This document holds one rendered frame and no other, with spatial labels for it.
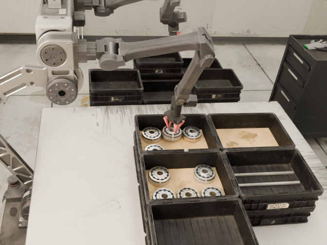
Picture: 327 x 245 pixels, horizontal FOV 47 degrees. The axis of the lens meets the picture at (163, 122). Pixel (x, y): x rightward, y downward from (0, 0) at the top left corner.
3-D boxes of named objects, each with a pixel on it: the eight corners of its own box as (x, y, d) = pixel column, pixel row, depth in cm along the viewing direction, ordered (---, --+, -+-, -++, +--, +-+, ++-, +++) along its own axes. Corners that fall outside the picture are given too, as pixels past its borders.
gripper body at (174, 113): (171, 111, 200) (172, 99, 195) (185, 120, 194) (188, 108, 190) (162, 115, 195) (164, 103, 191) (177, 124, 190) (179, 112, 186)
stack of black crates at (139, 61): (135, 107, 340) (137, 62, 313) (131, 89, 363) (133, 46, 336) (177, 105, 348) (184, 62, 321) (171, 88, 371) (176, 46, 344)
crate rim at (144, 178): (146, 205, 154) (147, 202, 153) (139, 156, 178) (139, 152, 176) (239, 200, 161) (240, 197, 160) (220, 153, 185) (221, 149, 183)
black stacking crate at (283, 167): (234, 214, 167) (240, 197, 160) (217, 167, 190) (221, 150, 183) (316, 209, 174) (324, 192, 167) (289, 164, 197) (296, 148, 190)
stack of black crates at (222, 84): (188, 133, 317) (195, 88, 290) (180, 112, 340) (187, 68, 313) (232, 131, 325) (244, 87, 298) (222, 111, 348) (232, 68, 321)
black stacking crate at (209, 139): (138, 170, 184) (139, 153, 177) (133, 131, 207) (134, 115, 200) (216, 167, 191) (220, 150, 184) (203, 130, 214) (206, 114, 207)
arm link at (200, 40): (211, 20, 141) (216, 42, 137) (211, 41, 153) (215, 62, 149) (95, 39, 143) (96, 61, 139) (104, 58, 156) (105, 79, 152)
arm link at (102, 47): (91, 39, 141) (92, 51, 138) (118, 40, 143) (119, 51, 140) (91, 53, 149) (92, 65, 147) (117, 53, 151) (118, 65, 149)
